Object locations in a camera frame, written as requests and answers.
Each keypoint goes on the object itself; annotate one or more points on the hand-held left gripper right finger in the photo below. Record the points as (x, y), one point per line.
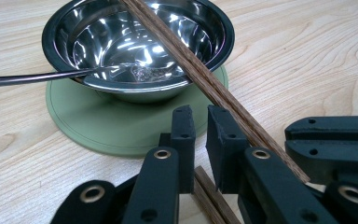
(261, 186)

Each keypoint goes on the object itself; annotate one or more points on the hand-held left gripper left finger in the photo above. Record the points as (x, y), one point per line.
(155, 186)

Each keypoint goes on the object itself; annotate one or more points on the brown wooden chopstick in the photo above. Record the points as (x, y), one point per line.
(197, 81)
(212, 80)
(213, 197)

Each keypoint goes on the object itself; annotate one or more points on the stainless steel bowl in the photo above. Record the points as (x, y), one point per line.
(130, 43)

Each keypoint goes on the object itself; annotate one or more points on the round green coaster mat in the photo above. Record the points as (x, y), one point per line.
(105, 127)

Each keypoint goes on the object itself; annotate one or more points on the metal spoon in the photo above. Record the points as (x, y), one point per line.
(28, 78)

